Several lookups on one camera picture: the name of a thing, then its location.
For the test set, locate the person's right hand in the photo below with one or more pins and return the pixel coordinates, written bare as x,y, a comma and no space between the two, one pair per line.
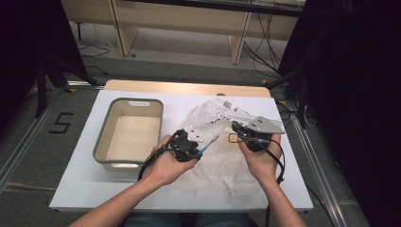
265,164

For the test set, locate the black metal stand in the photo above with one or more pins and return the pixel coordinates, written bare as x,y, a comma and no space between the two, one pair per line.
41,88
302,94

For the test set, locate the person's left hand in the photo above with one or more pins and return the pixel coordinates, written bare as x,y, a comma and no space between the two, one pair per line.
165,170

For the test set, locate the metal floor rail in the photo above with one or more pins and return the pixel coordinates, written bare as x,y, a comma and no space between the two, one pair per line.
22,148
334,208

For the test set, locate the person's blue jeans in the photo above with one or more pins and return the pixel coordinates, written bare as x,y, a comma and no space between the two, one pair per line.
151,220

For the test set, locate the blue toothbrush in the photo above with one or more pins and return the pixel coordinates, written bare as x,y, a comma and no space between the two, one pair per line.
209,144

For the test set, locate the white board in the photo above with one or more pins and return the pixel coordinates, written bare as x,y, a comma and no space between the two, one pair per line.
176,195

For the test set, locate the black curtain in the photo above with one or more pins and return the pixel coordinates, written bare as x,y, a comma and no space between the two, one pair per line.
31,38
362,94

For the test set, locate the beige bin with grey rim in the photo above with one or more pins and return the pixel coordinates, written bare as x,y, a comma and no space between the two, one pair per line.
132,138

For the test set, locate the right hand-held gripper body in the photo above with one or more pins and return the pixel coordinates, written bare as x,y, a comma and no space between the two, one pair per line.
265,126

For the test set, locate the clear plastic bag yellow smiley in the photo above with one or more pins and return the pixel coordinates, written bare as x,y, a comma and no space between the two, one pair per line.
217,170

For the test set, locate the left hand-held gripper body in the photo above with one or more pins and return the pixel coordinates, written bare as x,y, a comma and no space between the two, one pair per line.
184,146

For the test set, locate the light wooden desk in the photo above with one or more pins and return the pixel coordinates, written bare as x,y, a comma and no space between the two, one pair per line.
176,15

